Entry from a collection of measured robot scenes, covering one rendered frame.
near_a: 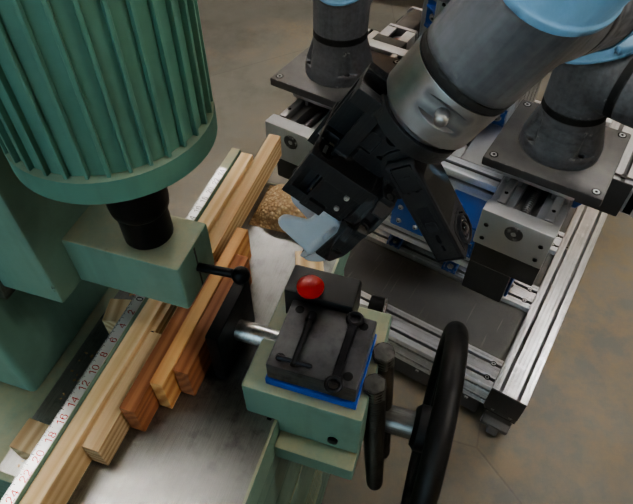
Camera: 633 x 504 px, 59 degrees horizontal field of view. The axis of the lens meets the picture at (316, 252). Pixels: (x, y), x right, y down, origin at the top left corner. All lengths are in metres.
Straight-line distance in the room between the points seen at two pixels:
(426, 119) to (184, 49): 0.18
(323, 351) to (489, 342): 1.04
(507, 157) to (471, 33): 0.79
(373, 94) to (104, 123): 0.19
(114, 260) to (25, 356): 0.25
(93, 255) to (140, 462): 0.23
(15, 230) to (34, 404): 0.33
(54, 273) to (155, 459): 0.23
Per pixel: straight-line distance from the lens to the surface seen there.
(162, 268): 0.59
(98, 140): 0.43
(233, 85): 2.80
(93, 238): 0.63
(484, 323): 1.62
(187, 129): 0.46
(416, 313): 1.60
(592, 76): 1.05
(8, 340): 0.79
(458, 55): 0.36
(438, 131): 0.39
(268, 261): 0.79
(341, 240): 0.47
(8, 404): 0.89
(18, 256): 0.64
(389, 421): 0.75
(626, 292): 2.14
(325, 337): 0.60
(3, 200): 0.57
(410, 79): 0.39
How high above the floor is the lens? 1.51
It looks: 49 degrees down
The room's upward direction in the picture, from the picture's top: straight up
